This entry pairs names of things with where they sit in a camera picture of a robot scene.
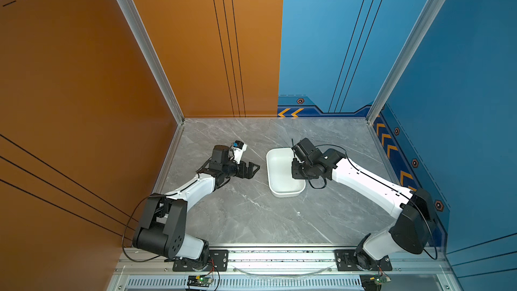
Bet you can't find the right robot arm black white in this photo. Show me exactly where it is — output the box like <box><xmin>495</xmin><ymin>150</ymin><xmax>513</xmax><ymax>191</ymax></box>
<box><xmin>292</xmin><ymin>138</ymin><xmax>438</xmax><ymax>271</ymax></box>

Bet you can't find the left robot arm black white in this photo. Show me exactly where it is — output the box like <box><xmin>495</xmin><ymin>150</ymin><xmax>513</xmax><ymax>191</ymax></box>
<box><xmin>132</xmin><ymin>159</ymin><xmax>261</xmax><ymax>270</ymax></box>

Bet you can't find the white plastic bin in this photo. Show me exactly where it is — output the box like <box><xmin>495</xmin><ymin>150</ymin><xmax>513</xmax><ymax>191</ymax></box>
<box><xmin>266</xmin><ymin>148</ymin><xmax>306</xmax><ymax>198</ymax></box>

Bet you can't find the left green circuit board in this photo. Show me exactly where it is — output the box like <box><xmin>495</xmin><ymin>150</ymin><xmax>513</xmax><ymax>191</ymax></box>
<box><xmin>187</xmin><ymin>275</ymin><xmax>214</xmax><ymax>290</ymax></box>

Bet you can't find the green circuit board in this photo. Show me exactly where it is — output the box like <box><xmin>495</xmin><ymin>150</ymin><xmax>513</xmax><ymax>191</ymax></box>
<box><xmin>360</xmin><ymin>276</ymin><xmax>391</xmax><ymax>291</ymax></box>
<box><xmin>187</xmin><ymin>275</ymin><xmax>214</xmax><ymax>290</ymax></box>

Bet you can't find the right green circuit board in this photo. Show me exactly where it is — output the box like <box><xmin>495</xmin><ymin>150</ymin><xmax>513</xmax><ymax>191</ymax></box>
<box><xmin>360</xmin><ymin>276</ymin><xmax>391</xmax><ymax>291</ymax></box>

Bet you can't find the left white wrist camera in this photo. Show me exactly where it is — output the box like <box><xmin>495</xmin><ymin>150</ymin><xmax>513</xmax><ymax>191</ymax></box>
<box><xmin>230</xmin><ymin>140</ymin><xmax>247</xmax><ymax>164</ymax></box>

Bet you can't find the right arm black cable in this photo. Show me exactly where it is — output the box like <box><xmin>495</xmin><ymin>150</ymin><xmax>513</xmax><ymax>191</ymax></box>
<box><xmin>308</xmin><ymin>143</ymin><xmax>439</xmax><ymax>261</ymax></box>

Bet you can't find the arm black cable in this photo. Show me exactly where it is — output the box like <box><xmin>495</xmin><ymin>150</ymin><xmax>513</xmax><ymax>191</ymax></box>
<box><xmin>308</xmin><ymin>143</ymin><xmax>439</xmax><ymax>261</ymax></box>
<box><xmin>120</xmin><ymin>157</ymin><xmax>211</xmax><ymax>264</ymax></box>

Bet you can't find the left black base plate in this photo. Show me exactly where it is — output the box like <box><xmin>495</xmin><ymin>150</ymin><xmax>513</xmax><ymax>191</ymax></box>
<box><xmin>172</xmin><ymin>249</ymin><xmax>229</xmax><ymax>272</ymax></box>

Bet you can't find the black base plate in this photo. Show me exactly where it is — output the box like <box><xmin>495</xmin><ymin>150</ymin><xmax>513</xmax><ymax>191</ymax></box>
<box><xmin>334</xmin><ymin>249</ymin><xmax>393</xmax><ymax>272</ymax></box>
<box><xmin>172</xmin><ymin>249</ymin><xmax>229</xmax><ymax>272</ymax></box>

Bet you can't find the aluminium front rail frame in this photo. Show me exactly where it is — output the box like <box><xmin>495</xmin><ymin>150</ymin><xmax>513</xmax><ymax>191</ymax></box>
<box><xmin>107</xmin><ymin>244</ymin><xmax>461</xmax><ymax>290</ymax></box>

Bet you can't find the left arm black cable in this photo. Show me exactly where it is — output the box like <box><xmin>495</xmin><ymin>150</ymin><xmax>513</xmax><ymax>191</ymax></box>
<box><xmin>120</xmin><ymin>157</ymin><xmax>211</xmax><ymax>264</ymax></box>

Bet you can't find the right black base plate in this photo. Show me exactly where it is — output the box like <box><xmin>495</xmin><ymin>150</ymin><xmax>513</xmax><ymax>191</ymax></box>
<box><xmin>334</xmin><ymin>249</ymin><xmax>393</xmax><ymax>272</ymax></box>

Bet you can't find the left aluminium corner post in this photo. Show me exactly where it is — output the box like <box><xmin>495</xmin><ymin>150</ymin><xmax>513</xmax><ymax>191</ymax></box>
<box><xmin>117</xmin><ymin>0</ymin><xmax>184</xmax><ymax>125</ymax></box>

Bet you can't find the aluminium corner post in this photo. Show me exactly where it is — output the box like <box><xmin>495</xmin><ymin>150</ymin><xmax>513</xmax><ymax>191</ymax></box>
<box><xmin>366</xmin><ymin>0</ymin><xmax>446</xmax><ymax>125</ymax></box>
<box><xmin>117</xmin><ymin>0</ymin><xmax>184</xmax><ymax>125</ymax></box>

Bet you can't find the right aluminium corner post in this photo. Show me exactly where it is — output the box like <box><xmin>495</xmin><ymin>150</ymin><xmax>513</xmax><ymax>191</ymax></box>
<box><xmin>366</xmin><ymin>0</ymin><xmax>446</xmax><ymax>125</ymax></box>

